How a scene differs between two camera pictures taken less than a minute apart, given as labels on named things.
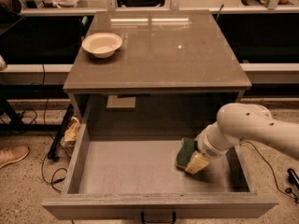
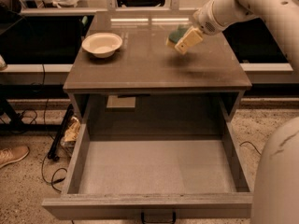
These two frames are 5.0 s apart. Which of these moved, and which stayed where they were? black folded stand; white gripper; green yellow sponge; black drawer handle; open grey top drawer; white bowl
Moved: white gripper; green yellow sponge
Stayed: white bowl; black folded stand; open grey top drawer; black drawer handle
